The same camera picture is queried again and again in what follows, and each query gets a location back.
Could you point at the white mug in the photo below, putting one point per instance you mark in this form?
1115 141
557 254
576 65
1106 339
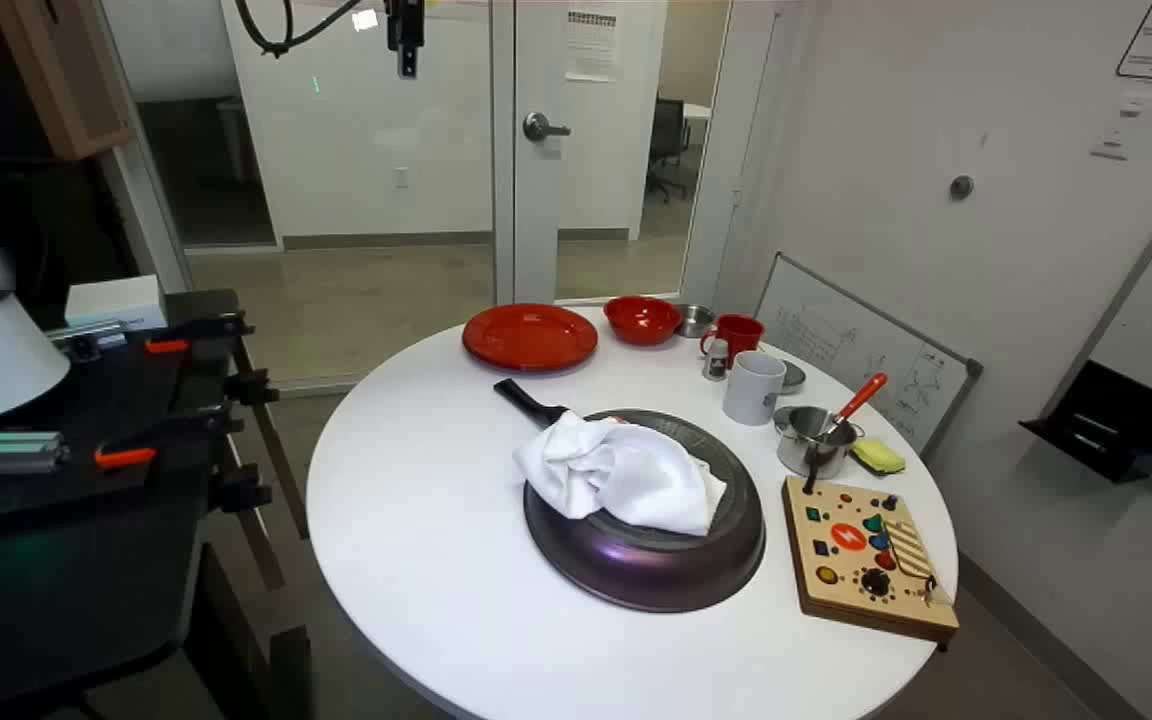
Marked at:
750 389

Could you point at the black office chair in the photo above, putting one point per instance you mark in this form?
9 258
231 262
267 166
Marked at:
671 141

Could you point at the red plate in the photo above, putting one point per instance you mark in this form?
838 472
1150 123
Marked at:
529 339

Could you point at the wooden cabinet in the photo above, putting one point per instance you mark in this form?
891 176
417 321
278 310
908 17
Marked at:
63 74

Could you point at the steel pot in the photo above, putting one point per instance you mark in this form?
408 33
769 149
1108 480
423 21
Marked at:
802 433

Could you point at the white towel with red stripes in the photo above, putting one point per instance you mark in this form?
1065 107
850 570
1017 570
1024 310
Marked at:
617 472

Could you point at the wooden toy board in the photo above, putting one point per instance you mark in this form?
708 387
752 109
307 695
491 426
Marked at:
870 563

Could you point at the yellow green sponge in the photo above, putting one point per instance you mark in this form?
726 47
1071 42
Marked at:
878 459

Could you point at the small leaning whiteboard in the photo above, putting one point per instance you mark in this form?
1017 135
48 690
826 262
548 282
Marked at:
857 341

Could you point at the black wall tray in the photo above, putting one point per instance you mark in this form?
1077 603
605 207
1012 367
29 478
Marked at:
1108 423

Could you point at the white door with glass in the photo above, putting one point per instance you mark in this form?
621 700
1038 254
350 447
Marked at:
536 200

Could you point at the red mug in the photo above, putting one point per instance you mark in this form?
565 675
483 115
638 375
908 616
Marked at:
738 339

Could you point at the white box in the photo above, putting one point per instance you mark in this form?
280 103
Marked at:
119 303

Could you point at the round wall knob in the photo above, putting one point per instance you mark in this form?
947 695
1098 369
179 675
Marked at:
961 188

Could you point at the black clamp with orange tip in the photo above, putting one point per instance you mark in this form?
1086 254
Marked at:
167 345
125 459

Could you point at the small wall label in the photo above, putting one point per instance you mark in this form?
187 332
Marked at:
1120 124

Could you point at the red bowl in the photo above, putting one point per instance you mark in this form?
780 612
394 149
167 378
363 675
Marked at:
641 321

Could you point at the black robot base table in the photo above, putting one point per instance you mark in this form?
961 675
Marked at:
59 586

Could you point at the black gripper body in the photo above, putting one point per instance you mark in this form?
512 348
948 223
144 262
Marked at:
404 21

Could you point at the paper sign on door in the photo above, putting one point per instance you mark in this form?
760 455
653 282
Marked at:
590 47

